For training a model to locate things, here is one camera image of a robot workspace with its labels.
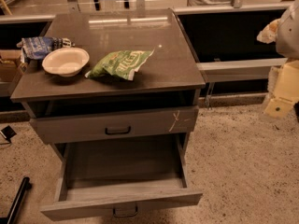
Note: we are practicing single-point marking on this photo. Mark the black bar on floor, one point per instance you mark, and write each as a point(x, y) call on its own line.
point(14, 209)

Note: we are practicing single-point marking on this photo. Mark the grey metal railing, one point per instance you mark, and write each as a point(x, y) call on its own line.
point(224, 43)

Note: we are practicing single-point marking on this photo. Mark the cardboard box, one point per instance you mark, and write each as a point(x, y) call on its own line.
point(11, 66)

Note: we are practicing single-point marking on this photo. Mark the green chip bag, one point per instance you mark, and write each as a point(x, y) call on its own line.
point(123, 64)

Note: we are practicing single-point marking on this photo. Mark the blue snack bag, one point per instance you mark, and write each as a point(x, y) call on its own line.
point(38, 47)

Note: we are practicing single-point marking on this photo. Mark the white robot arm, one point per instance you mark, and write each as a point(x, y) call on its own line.
point(284, 32)

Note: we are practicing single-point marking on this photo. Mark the white bowl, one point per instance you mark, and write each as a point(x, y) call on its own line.
point(65, 62)

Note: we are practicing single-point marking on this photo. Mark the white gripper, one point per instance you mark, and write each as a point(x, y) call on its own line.
point(289, 34)

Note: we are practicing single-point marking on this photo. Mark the black floor clip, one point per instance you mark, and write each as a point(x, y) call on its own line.
point(7, 133)

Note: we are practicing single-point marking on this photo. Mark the grey drawer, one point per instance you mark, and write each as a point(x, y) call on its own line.
point(121, 178)
point(94, 127)

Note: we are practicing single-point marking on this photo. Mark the grey drawer cabinet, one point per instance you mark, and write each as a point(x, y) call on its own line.
point(169, 78)

